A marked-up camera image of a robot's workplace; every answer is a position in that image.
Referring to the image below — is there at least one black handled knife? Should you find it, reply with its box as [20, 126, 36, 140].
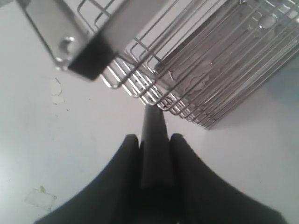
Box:
[140, 105, 174, 224]

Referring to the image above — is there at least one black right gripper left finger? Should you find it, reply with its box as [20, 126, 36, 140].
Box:
[36, 134, 140, 224]

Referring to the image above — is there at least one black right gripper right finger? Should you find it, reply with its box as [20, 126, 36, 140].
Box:
[170, 133, 286, 224]

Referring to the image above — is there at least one silver wire utensil holder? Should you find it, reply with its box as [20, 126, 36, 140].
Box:
[17, 0, 299, 128]

